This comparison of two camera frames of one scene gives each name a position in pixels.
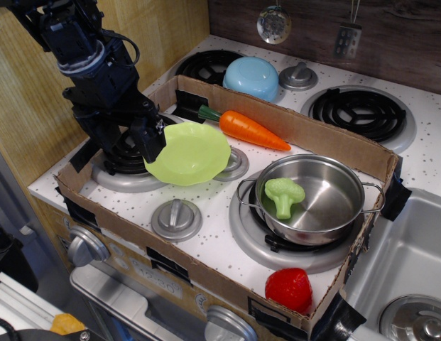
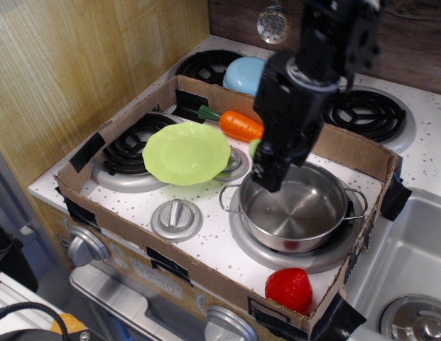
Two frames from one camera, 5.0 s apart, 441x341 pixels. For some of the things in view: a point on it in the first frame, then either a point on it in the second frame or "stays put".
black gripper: x=109 y=102 -> x=290 y=108
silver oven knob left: x=84 y=247 stays put
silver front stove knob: x=176 y=220 stays put
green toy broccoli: x=283 y=192 -> x=253 y=146
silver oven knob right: x=223 y=325 stays put
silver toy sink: x=400 y=287 stays put
